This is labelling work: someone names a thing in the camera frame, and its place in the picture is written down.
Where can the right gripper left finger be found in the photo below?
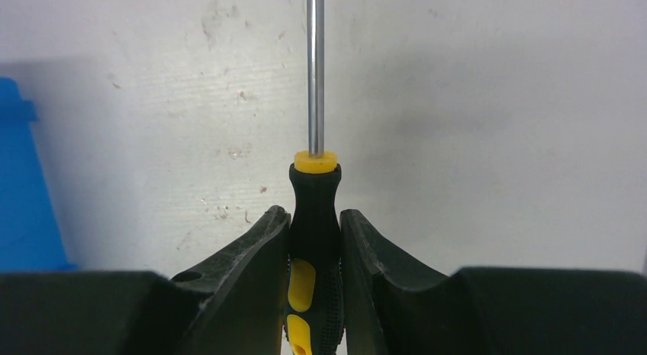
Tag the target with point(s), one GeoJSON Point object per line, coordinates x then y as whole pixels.
{"type": "Point", "coordinates": [230, 303]}

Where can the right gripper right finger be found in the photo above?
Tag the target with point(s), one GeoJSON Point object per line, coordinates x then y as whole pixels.
{"type": "Point", "coordinates": [395, 304]}

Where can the black yellow screwdriver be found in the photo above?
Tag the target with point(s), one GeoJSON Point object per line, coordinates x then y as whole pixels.
{"type": "Point", "coordinates": [314, 319]}

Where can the blue plastic bin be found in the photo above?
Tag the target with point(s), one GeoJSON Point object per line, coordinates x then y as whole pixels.
{"type": "Point", "coordinates": [30, 236]}

